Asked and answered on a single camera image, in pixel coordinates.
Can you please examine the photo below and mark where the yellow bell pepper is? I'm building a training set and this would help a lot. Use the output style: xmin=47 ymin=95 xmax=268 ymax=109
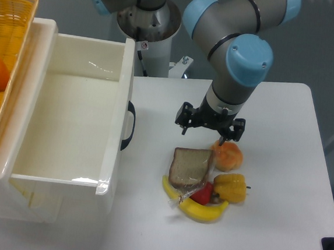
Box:
xmin=213 ymin=173 xmax=249 ymax=203

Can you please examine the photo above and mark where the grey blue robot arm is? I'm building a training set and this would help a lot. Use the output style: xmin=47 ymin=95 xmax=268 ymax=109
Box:
xmin=92 ymin=0 xmax=302 ymax=143

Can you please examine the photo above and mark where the orange bread roll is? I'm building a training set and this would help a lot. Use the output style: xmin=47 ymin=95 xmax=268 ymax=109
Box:
xmin=210 ymin=140 xmax=244 ymax=172

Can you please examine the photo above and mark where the white drawer cabinet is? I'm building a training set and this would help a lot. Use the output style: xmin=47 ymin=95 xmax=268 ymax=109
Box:
xmin=0 ymin=18 xmax=62 ymax=223

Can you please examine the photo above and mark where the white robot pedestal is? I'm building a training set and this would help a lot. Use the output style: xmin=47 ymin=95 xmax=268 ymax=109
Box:
xmin=117 ymin=0 xmax=181 ymax=78

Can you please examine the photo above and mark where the yellow woven basket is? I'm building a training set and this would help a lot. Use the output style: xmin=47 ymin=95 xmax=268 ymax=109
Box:
xmin=0 ymin=0 xmax=39 ymax=176

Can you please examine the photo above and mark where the white mounting bracket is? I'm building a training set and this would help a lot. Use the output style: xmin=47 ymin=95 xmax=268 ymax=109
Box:
xmin=168 ymin=56 xmax=194 ymax=79

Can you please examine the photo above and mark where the brown toast slice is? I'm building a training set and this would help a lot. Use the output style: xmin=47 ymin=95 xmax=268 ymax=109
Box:
xmin=167 ymin=147 xmax=215 ymax=207

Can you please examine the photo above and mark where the white open drawer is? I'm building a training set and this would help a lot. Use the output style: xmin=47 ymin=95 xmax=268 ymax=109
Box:
xmin=12 ymin=34 xmax=135 ymax=212

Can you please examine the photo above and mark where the red bell pepper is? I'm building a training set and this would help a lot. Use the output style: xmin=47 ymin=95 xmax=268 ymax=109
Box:
xmin=190 ymin=182 xmax=220 ymax=205

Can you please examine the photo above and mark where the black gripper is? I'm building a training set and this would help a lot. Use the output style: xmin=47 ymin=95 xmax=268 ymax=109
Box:
xmin=175 ymin=93 xmax=246 ymax=146

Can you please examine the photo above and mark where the yellow banana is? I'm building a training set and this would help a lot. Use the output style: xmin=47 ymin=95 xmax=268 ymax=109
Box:
xmin=162 ymin=175 xmax=229 ymax=223

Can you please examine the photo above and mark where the black drawer handle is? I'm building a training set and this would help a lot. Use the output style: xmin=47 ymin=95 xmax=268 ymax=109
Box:
xmin=121 ymin=101 xmax=136 ymax=151

